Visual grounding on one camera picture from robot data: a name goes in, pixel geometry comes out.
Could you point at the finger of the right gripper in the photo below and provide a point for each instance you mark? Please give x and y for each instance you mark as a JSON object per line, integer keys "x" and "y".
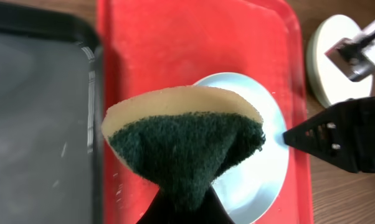
{"x": 342, "y": 135}

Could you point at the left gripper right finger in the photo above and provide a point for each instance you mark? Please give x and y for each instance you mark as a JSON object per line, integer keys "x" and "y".
{"x": 212, "y": 211}

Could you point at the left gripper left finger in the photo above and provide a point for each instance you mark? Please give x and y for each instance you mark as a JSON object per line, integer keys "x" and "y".
{"x": 160, "y": 211}

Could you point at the light blue plate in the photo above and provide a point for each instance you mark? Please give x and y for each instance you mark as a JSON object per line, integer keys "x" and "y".
{"x": 249, "y": 189}

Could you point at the white plate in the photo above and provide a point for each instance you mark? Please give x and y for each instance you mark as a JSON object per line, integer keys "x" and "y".
{"x": 328, "y": 83}

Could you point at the green yellow sponge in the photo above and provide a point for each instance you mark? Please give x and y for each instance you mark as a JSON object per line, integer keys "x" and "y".
{"x": 183, "y": 138}

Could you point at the black water tray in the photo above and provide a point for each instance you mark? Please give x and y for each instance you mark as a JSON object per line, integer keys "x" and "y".
{"x": 51, "y": 106}

